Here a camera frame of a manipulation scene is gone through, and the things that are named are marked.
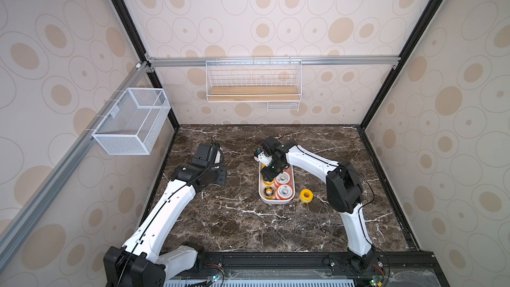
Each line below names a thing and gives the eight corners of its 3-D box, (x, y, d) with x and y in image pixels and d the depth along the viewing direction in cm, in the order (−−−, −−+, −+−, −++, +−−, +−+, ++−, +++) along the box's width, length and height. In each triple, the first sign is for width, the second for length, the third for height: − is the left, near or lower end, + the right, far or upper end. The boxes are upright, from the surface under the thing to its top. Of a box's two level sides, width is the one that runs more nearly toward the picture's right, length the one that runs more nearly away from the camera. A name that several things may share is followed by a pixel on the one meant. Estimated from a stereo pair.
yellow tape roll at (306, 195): (300, 202, 91) (301, 200, 89) (298, 191, 95) (299, 189, 93) (313, 202, 91) (314, 200, 89) (311, 191, 95) (312, 189, 93)
